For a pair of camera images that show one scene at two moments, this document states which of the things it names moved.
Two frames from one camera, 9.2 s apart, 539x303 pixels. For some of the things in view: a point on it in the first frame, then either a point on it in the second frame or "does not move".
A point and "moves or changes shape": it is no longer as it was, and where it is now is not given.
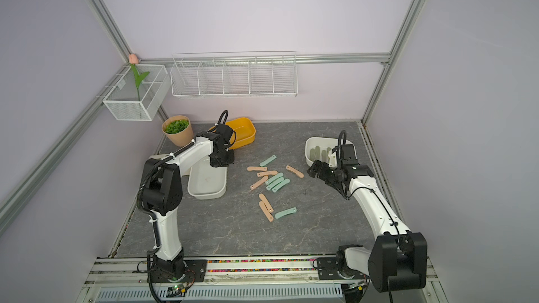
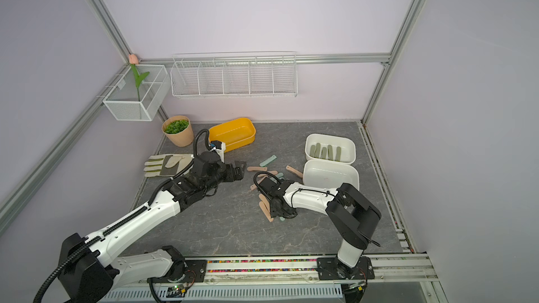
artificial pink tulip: [133, 60] does not move
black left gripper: [215, 163] to [231, 177]
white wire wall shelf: [234, 74] does not move
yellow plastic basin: [245, 132] does not move
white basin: [206, 182] moves or changes shape
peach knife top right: [295, 171] does not move
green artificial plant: [175, 126] does not move
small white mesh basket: [138, 94] does not move
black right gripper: [324, 167] to [274, 213]
